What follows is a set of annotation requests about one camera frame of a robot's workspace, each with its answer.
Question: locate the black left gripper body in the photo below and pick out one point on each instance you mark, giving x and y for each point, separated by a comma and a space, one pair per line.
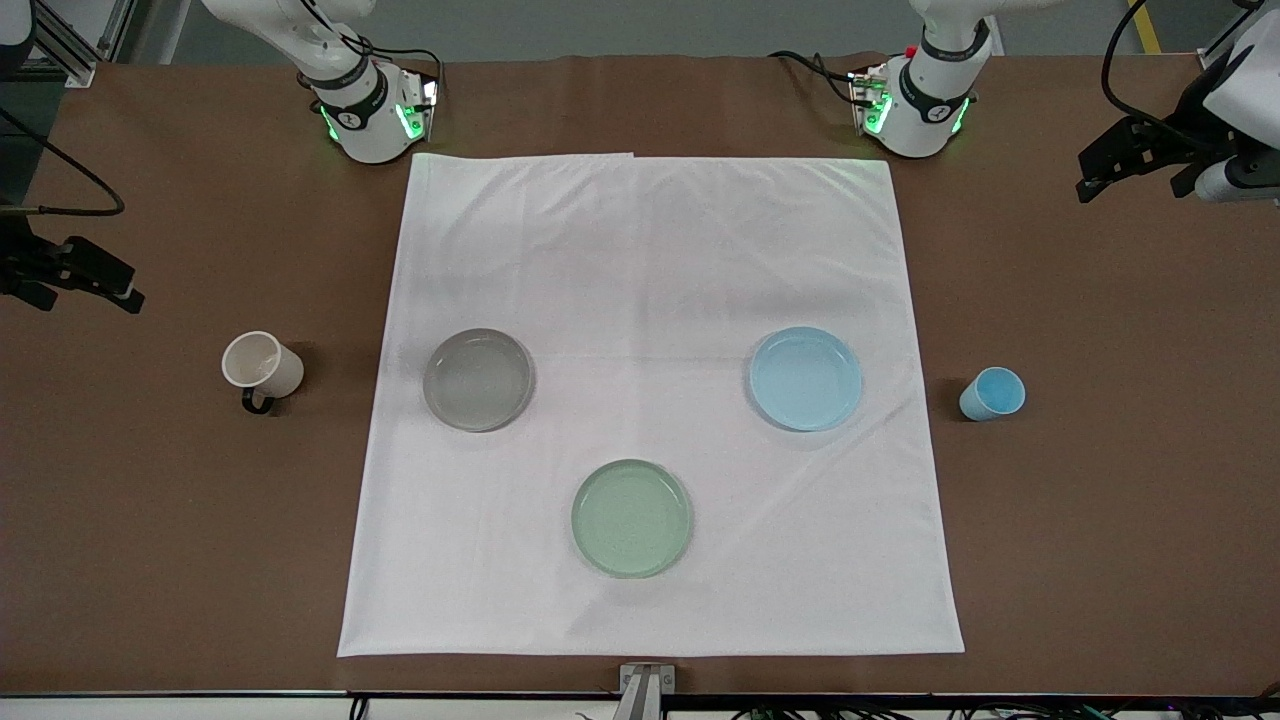
1172, 147

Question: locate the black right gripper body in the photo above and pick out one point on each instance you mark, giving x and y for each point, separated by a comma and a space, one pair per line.
20, 256

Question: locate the blue cup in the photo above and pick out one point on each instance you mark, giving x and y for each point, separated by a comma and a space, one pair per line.
990, 395

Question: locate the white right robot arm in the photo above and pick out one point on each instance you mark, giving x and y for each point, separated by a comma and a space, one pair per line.
370, 130

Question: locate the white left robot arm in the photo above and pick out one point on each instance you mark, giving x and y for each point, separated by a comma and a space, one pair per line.
925, 120

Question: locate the gray round plate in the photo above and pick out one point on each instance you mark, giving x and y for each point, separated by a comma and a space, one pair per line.
478, 380

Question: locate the blue round plate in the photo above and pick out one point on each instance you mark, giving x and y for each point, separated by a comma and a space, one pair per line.
805, 380

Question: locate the green round plate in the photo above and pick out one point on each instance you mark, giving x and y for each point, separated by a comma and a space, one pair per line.
632, 518

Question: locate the white square cloth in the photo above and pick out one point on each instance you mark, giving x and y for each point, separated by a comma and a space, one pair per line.
650, 300

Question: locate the aluminum frame profile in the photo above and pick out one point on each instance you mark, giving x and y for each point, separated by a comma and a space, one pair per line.
75, 45
1228, 35

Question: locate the black table edge rail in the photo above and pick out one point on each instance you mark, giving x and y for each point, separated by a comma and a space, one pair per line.
900, 700

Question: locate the gray metal camera bracket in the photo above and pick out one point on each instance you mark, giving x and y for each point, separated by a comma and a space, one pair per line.
645, 690

